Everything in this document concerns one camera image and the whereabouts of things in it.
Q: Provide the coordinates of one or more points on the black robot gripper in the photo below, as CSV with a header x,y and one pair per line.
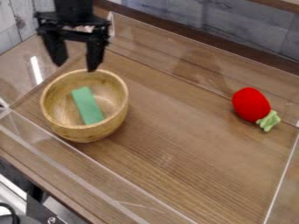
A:
x,y
73,21

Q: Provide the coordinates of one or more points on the green foam stick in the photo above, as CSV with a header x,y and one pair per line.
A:
x,y
87,105

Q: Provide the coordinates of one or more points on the brown wooden bowl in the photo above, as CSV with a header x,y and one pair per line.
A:
x,y
62,114

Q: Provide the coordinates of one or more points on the red plush strawberry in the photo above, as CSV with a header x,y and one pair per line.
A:
x,y
253,108

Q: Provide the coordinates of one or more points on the clear acrylic corner bracket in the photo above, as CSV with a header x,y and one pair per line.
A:
x,y
111,20

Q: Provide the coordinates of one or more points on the clear acrylic tray wall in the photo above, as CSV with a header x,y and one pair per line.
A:
x,y
109,180

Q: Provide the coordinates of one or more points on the black metal table bracket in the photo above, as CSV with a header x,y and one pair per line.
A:
x,y
39,214

